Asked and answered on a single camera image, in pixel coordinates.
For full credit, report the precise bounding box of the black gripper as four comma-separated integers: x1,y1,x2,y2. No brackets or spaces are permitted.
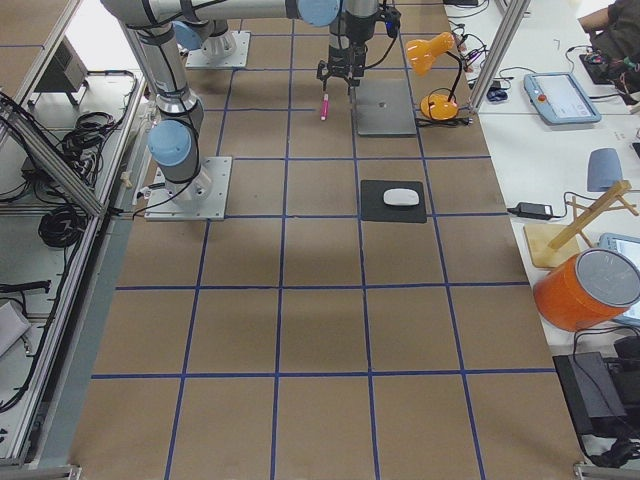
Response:
316,29,370,106

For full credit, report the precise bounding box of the pink marker pen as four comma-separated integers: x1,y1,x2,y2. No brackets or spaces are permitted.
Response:
320,92,329,121

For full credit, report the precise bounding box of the white computer mouse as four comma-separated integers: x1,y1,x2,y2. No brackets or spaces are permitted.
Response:
383,188,420,207

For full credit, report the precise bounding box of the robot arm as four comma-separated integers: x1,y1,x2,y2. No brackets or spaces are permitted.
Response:
103,0,383,205
172,20,236,58

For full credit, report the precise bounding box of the grey laptop notebook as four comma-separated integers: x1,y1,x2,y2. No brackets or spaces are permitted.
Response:
351,79,416,137

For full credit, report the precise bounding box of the black mousepad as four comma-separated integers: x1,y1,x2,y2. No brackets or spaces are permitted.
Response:
360,180,427,223

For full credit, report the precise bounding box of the orange desk lamp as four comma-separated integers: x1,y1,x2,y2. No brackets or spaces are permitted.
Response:
404,32,462,124

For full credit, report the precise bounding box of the blue teach pendant tablet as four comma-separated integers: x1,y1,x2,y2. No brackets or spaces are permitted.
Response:
523,72,601,125

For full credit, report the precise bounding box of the black power adapter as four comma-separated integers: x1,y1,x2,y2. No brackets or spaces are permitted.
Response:
509,202,553,220

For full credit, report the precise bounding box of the wooden stand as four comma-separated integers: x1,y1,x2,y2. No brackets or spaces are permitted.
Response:
524,179,639,269

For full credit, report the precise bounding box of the orange cylinder container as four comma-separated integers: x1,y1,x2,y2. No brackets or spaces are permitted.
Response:
533,248,629,332

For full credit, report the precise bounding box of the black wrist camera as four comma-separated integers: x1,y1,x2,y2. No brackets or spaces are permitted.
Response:
381,1,401,39

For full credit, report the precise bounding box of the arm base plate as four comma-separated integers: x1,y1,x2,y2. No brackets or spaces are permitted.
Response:
143,156,232,222
186,30,251,70

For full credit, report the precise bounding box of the black lamp cable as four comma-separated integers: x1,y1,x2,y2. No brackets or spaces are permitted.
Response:
417,114,476,129

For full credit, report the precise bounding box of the aluminium frame post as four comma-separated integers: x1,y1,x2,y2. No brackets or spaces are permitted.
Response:
469,0,530,114

